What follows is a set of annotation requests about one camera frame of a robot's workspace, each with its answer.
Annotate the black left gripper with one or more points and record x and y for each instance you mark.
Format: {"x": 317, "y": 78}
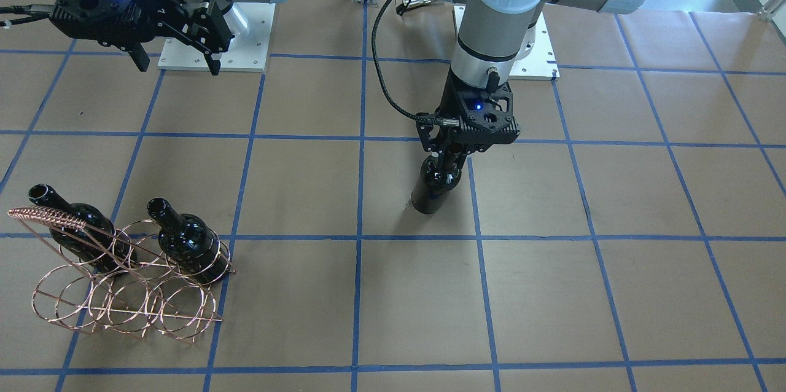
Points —
{"x": 452, "y": 93}

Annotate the dark wine bottle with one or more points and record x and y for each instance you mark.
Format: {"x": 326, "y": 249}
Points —
{"x": 438, "y": 176}

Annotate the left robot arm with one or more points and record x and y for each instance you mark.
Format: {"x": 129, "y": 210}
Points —
{"x": 493, "y": 30}

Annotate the dark bottle in basket front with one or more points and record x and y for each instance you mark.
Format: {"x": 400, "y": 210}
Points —
{"x": 188, "y": 242}

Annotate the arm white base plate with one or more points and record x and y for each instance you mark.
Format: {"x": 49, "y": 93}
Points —
{"x": 535, "y": 60}
{"x": 238, "y": 41}

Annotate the copper wire wine basket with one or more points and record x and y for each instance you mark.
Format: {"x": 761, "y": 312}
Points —
{"x": 145, "y": 294}

